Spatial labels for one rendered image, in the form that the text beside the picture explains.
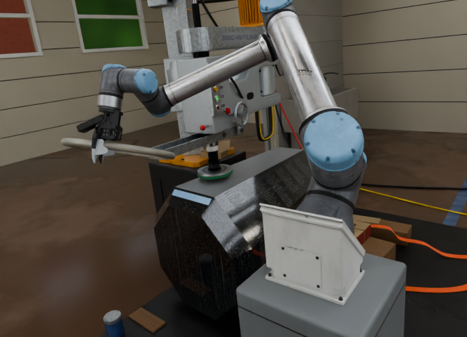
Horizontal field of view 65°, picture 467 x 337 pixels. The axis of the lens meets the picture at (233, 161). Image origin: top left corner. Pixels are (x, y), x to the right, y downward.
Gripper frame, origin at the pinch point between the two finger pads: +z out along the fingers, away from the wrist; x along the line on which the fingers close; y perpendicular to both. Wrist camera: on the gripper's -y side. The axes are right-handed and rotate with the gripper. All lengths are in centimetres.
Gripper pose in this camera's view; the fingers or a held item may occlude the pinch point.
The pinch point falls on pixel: (96, 160)
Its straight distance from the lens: 149.9
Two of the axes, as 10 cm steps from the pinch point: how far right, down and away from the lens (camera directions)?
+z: -1.2, 9.9, -0.4
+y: 9.9, 1.2, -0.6
